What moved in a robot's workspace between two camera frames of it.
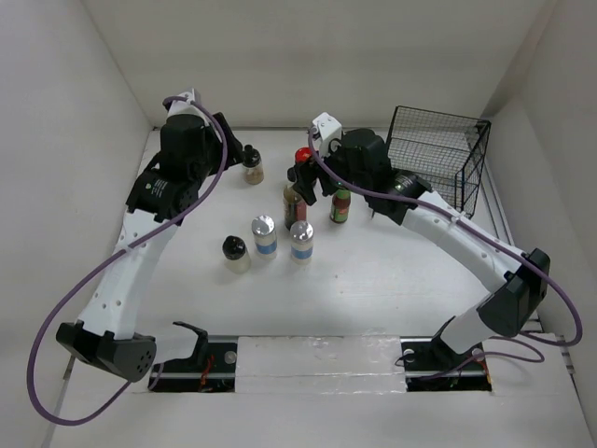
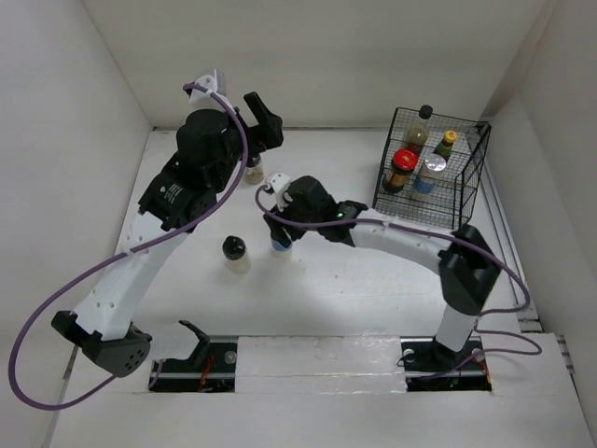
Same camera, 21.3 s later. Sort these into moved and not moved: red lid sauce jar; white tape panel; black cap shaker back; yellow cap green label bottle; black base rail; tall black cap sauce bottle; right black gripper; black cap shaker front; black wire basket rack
Moved: yellow cap green label bottle; tall black cap sauce bottle; right black gripper; red lid sauce jar
Not moved: black cap shaker front; black wire basket rack; black base rail; white tape panel; black cap shaker back
